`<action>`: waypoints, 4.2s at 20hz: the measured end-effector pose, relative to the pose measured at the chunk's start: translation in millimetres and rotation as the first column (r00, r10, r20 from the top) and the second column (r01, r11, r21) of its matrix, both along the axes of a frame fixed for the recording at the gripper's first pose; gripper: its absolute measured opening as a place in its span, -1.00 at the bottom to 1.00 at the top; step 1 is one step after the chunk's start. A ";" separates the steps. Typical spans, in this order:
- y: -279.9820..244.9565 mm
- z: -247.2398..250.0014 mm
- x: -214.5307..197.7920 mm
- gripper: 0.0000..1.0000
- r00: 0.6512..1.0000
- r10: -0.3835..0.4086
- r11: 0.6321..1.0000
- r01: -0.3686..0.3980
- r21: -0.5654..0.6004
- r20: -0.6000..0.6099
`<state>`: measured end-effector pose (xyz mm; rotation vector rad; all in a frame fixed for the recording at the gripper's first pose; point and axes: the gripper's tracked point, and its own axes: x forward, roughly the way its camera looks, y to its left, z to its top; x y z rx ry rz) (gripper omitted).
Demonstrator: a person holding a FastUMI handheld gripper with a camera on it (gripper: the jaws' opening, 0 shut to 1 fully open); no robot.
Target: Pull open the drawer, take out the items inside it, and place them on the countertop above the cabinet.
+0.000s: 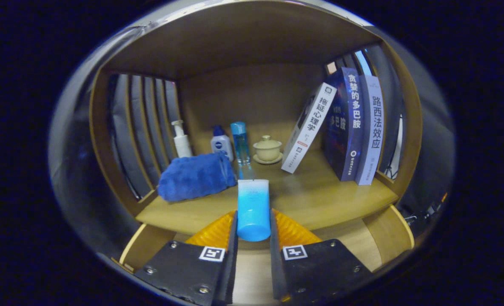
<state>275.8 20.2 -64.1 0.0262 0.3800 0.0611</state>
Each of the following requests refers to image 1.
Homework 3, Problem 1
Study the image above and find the white pump bottle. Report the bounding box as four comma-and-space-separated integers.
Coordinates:
171, 120, 194, 159

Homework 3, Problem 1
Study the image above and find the white bottle with blue cap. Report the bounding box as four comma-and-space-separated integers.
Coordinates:
211, 125, 234, 163

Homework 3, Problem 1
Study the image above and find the light blue tube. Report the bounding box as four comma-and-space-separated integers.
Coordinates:
236, 179, 272, 242

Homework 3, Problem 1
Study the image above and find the beige lidded teacup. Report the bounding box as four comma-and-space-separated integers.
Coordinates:
252, 135, 284, 165

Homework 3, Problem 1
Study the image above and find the white book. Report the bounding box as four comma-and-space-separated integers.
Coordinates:
281, 82, 337, 174

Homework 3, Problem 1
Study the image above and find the clear blue bottle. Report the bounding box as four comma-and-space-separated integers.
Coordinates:
230, 122, 251, 166

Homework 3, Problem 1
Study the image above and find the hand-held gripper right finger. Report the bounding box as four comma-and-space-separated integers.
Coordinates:
270, 208, 372, 303

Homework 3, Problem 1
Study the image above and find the blue folded towel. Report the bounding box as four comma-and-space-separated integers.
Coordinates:
157, 152, 238, 202

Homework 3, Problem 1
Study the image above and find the light purple book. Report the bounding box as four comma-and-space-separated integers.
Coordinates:
355, 75, 384, 186

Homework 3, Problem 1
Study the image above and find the wooden cabinet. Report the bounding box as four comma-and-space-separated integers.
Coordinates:
88, 0, 423, 272

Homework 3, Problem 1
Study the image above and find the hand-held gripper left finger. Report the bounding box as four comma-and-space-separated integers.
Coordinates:
134, 210, 239, 306

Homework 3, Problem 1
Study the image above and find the dark blue book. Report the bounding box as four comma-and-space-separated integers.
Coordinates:
323, 67, 365, 182

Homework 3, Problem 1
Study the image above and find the wooden countertop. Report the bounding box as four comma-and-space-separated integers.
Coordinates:
135, 147, 399, 236

